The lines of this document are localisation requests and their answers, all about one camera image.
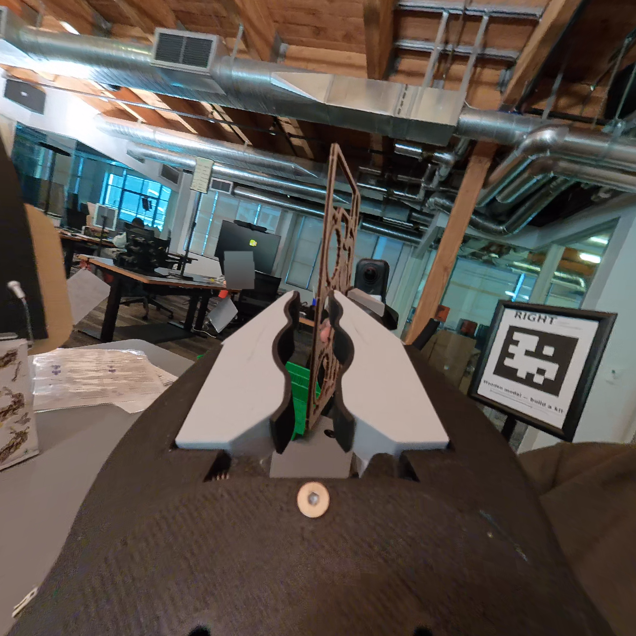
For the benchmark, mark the grey desk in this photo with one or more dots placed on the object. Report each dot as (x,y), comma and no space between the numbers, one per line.
(59,447)

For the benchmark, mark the black ceiling speaker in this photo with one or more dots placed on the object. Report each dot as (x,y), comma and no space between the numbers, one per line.
(25,95)

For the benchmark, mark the white flat panel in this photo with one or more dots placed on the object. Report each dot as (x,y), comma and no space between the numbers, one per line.
(222,318)

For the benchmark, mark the silver ventilation duct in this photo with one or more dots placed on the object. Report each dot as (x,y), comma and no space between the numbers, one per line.
(377,104)
(198,144)

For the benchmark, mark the dark board with tan edge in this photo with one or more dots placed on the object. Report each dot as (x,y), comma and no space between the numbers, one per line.
(20,248)

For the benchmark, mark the wooden top office desk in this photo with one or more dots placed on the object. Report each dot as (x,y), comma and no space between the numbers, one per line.
(164,279)

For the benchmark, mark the stack of printed papers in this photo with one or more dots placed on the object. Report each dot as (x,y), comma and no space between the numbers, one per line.
(99,377)

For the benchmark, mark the black office chair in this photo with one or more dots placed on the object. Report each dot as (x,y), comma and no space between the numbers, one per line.
(144,248)
(258,298)

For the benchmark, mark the green plastic piece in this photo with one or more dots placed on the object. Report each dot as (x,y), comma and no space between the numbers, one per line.
(298,397)

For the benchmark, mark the wooden puzzle sheet round cutouts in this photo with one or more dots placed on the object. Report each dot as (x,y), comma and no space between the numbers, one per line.
(326,258)

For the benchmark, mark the black computer monitor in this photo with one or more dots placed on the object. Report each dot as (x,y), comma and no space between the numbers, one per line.
(238,243)

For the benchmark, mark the hanging white sign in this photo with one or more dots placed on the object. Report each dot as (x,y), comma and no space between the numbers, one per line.
(201,174)

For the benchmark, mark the white vent grille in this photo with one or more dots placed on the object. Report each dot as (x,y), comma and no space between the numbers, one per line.
(184,47)

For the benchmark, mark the stack of cardboard boxes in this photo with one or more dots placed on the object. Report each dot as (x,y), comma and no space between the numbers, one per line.
(452,353)

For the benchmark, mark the wooden support post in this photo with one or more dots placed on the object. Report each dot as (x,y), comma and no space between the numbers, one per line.
(457,238)

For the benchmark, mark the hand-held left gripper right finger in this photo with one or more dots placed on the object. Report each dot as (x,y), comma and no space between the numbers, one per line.
(392,392)

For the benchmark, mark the framed black and white tag sign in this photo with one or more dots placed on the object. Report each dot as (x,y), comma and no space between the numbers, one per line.
(536,348)

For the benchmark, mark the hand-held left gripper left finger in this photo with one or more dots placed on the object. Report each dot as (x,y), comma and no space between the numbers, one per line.
(233,387)

